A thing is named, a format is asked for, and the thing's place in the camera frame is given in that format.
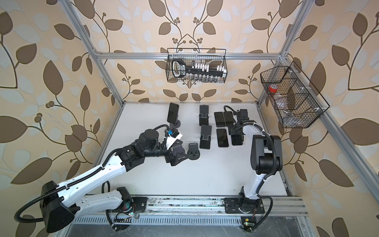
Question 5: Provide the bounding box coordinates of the green phone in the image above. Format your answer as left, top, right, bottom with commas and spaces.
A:
223, 111, 235, 127

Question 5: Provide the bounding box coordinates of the black phone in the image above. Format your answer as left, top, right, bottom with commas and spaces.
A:
214, 112, 226, 127

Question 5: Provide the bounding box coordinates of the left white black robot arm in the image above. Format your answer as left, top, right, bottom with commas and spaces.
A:
14, 124, 200, 233

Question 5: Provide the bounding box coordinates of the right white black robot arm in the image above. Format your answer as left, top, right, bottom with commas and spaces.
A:
224, 105, 283, 213

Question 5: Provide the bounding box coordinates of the front left purple stand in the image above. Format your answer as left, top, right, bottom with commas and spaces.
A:
173, 145, 187, 163

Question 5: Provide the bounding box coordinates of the front right black stand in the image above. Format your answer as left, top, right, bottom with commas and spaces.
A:
187, 143, 200, 161

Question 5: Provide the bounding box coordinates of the black stand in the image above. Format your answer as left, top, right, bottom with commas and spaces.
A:
199, 125, 212, 150
199, 105, 209, 126
187, 143, 200, 161

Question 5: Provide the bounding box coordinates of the back left round stand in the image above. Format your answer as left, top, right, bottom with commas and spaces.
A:
173, 120, 181, 128

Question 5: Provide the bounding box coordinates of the middle right black stand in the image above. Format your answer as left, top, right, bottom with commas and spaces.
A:
199, 125, 212, 150

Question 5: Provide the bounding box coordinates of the back right black stand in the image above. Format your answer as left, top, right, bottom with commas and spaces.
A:
199, 105, 209, 126

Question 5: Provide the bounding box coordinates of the red capped clear item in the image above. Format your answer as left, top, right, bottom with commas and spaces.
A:
268, 84, 278, 95

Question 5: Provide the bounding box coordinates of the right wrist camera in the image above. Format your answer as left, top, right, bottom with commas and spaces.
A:
237, 109, 249, 122

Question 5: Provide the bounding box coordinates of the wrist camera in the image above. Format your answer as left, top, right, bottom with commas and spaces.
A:
237, 109, 249, 122
165, 128, 183, 150

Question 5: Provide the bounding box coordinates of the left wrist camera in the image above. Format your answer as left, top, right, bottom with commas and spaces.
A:
165, 128, 183, 150

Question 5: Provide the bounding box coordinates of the front aluminium rail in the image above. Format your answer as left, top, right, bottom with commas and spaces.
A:
70, 194, 309, 226

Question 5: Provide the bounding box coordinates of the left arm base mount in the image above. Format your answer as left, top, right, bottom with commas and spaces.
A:
112, 197, 148, 213

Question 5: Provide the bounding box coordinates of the right wire basket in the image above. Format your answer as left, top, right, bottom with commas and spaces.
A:
260, 62, 330, 128

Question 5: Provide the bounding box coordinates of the wire basket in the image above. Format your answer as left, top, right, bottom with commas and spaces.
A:
165, 47, 228, 84
260, 62, 330, 128

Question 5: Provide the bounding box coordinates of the back wire basket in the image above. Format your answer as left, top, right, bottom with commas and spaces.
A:
165, 47, 228, 84

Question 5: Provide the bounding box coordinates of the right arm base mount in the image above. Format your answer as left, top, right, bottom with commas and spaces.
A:
223, 197, 265, 215

